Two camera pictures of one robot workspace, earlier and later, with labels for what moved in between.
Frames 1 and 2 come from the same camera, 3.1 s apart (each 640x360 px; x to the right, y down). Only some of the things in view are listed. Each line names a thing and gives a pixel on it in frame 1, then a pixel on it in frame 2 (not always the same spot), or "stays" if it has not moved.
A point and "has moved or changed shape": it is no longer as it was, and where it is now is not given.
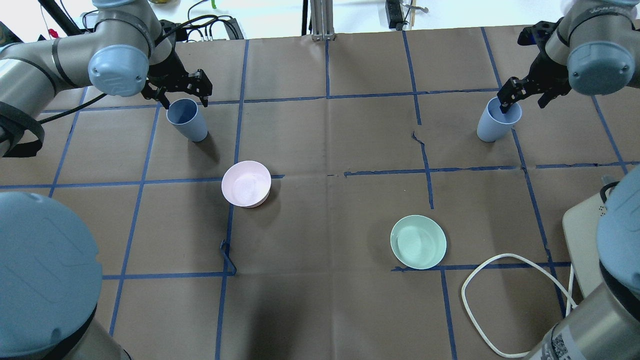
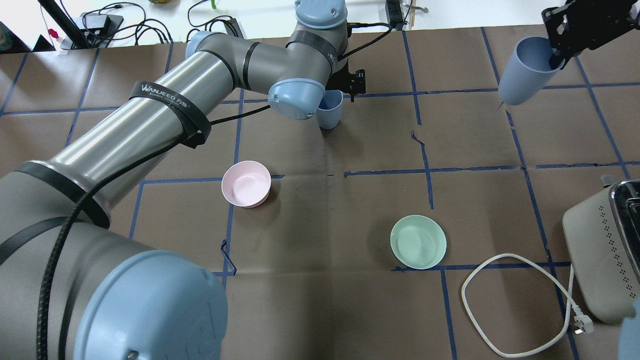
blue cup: (494, 124) has moved or changed shape
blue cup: (183, 113) has moved or changed shape
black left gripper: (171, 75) to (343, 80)
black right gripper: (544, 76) to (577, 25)
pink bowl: (247, 184) stays
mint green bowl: (418, 242) stays
